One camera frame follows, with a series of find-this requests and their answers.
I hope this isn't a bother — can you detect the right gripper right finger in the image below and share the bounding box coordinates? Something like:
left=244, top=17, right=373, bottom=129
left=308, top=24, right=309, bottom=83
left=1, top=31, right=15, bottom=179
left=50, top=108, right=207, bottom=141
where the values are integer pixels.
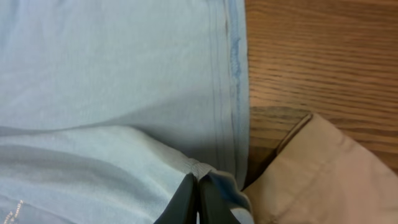
left=198, top=175, right=239, bottom=224

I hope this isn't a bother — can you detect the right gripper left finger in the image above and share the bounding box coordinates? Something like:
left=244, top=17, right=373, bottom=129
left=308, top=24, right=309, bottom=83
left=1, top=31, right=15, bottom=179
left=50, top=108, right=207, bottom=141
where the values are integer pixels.
left=154, top=174, right=198, bottom=224

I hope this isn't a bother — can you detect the light blue printed t-shirt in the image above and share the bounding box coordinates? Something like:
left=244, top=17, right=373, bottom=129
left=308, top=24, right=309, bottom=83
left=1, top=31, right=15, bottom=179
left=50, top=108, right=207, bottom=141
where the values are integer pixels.
left=1, top=0, right=254, bottom=223

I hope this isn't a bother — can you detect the beige garment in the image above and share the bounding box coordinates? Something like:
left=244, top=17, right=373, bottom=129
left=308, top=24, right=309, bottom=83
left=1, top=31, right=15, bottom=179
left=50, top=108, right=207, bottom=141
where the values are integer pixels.
left=244, top=114, right=397, bottom=224

